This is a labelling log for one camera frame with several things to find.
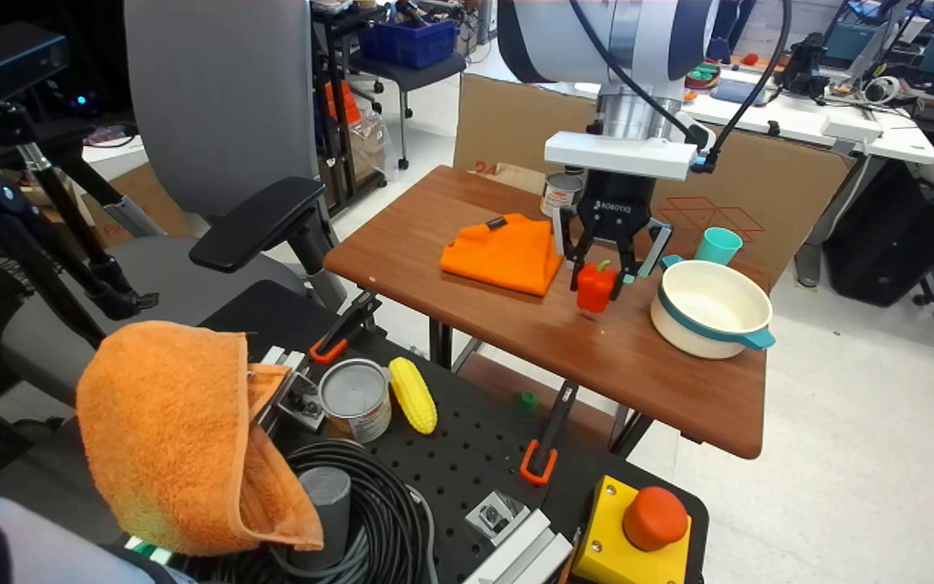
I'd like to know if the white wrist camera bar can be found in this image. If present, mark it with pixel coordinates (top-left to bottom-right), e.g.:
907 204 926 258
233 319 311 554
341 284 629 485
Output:
544 129 699 182

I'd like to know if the orange toy pepper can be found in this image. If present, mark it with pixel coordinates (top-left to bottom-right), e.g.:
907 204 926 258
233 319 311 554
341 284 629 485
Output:
578 261 618 313

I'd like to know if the yellow emergency stop button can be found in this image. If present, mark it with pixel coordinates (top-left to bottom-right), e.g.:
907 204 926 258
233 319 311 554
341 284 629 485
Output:
570 478 692 584

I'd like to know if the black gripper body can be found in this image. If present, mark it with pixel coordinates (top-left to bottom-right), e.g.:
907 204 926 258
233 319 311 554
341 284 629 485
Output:
578 172 656 244

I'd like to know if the teal plastic cup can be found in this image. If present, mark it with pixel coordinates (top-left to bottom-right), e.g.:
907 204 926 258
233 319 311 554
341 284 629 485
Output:
699 229 743 263

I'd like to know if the yellow toy corn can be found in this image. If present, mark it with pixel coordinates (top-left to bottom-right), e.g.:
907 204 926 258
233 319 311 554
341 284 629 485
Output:
390 356 437 434

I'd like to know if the orange towel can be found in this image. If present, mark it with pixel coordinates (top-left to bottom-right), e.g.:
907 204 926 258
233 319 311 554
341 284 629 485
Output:
74 320 325 554

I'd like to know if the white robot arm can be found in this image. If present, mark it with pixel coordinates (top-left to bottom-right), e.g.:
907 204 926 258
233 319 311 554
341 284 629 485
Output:
497 0 730 295

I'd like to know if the white side desk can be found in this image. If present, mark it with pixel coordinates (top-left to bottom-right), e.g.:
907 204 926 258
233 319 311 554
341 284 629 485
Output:
683 65 934 288

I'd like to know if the orange folded cloth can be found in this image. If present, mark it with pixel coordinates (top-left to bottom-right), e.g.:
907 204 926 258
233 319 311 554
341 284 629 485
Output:
442 213 560 295

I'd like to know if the large peach tin can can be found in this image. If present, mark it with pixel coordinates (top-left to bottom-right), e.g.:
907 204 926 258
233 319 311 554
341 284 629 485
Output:
319 356 394 441

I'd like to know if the grey office chair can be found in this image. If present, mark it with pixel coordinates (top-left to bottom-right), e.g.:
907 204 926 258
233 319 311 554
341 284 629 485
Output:
0 0 352 393

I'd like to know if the wooden table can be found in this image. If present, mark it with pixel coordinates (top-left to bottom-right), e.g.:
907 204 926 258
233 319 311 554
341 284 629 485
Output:
325 166 765 457

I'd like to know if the black orange clamp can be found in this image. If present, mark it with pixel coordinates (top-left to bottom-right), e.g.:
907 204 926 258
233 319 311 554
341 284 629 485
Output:
307 291 381 363
518 383 578 488

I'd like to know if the coiled black cable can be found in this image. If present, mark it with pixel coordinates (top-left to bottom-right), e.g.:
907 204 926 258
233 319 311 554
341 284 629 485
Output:
179 434 444 584

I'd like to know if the brown cardboard sheet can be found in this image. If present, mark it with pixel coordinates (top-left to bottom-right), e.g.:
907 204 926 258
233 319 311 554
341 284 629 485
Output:
456 76 850 288

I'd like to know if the white pot teal rim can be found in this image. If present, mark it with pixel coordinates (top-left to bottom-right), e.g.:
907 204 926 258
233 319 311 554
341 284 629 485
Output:
651 261 777 361

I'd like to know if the black camera on tripod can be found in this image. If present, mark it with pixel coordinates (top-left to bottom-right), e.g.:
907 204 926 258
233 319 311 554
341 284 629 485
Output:
0 23 158 348

